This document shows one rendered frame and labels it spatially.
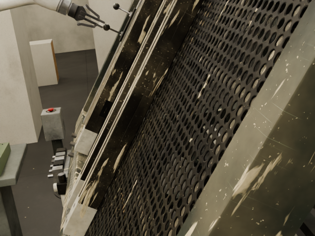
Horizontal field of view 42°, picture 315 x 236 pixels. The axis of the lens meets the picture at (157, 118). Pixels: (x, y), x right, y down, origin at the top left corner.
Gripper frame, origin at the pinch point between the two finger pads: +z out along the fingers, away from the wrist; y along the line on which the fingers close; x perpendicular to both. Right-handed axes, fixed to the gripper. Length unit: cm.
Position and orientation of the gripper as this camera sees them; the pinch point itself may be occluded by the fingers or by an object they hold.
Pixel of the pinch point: (103, 25)
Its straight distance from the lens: 236.5
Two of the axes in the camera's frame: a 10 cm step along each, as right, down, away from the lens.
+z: 8.9, 3.8, 2.6
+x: 1.4, 3.2, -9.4
